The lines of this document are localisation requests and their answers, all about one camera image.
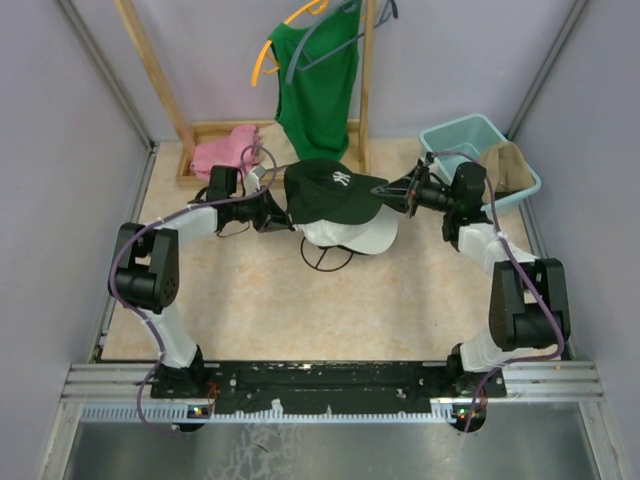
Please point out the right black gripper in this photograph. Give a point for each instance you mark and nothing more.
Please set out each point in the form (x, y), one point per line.
(400, 190)

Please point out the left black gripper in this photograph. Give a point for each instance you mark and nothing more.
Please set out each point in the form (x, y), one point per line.
(269, 207)

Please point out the white cap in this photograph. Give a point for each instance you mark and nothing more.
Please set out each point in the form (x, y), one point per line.
(371, 238)

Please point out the black cap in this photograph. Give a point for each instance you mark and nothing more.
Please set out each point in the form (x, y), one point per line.
(324, 189)

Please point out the black wire hat stand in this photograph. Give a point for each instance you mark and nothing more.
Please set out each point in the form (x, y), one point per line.
(325, 259)

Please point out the wooden clothes rack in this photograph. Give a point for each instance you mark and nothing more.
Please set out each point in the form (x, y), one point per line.
(191, 135)

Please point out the khaki cap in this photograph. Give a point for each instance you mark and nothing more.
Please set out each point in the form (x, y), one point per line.
(506, 168)

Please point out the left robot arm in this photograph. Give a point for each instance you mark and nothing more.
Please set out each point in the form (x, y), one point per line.
(145, 273)

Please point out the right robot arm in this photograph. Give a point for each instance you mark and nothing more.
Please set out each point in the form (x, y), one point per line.
(528, 317)

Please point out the beige folded cloth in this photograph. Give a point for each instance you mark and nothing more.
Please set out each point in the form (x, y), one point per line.
(277, 151)

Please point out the pink folded cloth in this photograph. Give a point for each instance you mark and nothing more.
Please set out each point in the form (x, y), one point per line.
(237, 150)

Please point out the green tank top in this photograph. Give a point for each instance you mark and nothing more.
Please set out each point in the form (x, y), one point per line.
(315, 108)

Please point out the yellow clothes hanger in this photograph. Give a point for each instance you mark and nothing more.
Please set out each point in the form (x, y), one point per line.
(313, 8)

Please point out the grey-blue clothes hanger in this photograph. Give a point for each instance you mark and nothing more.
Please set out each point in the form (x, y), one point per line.
(317, 45)

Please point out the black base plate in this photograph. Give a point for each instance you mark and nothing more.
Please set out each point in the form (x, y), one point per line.
(310, 388)

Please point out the aluminium rail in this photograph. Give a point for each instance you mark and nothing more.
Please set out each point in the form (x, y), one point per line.
(121, 392)

